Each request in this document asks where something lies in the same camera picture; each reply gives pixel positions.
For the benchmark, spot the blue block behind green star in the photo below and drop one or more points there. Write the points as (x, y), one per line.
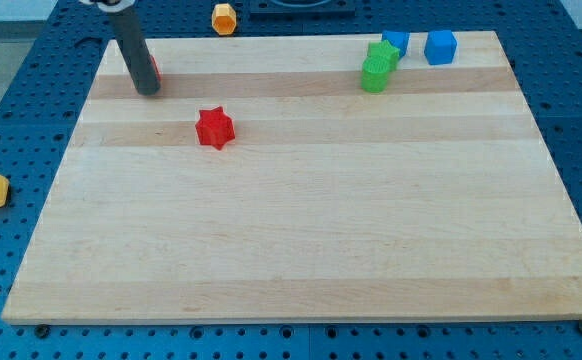
(398, 39)

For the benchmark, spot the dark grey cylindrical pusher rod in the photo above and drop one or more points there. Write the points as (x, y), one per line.
(131, 41)

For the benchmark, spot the white rod mount collar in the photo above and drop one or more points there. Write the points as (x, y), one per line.
(110, 5)

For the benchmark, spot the yellow hexagon block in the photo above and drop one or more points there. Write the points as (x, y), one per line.
(224, 19)

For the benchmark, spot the red circle block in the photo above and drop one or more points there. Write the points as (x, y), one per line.
(156, 69)

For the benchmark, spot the green cylinder block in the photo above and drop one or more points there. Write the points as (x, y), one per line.
(375, 74)

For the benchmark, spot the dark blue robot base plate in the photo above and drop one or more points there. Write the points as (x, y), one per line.
(287, 8)

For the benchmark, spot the blue cube block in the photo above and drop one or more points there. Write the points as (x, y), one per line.
(440, 47)

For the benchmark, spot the light wooden board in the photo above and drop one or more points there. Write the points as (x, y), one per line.
(435, 200)

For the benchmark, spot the red star block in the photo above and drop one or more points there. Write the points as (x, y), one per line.
(214, 128)

